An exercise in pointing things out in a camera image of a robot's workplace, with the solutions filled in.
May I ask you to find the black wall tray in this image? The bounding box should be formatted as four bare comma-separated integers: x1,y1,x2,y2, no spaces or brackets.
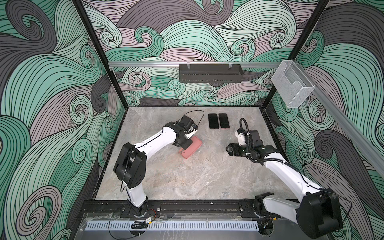
179,64,244,84

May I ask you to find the clear acrylic wall holder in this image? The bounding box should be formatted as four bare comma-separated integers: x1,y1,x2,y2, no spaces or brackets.
272,60,315,109

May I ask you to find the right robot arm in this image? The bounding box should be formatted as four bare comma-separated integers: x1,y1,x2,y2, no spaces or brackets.
226,118,344,239

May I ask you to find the white slotted cable duct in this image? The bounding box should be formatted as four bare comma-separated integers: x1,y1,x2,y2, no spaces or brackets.
85,220,259,232

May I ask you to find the aluminium wall rail right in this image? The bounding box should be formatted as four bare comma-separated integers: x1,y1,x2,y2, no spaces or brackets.
294,62,384,177

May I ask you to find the black phone case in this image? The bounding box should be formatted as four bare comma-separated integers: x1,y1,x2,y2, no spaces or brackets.
208,114,220,130

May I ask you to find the purple-edged black smartphone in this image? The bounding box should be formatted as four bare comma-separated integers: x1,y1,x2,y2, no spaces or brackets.
218,113,230,129

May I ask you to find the pink phone case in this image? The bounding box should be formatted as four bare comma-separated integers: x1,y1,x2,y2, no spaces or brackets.
179,136,203,159

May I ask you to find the aluminium wall rail back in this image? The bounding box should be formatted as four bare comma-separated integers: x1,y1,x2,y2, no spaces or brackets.
108,61,281,68

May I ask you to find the aluminium wall rail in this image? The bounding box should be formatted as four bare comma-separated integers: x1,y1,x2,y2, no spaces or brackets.
294,62,384,177
108,61,281,68

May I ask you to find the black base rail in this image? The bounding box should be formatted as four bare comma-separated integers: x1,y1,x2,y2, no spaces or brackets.
80,199,319,214

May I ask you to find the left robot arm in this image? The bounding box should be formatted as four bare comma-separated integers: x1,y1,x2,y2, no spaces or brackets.
113,115,199,213

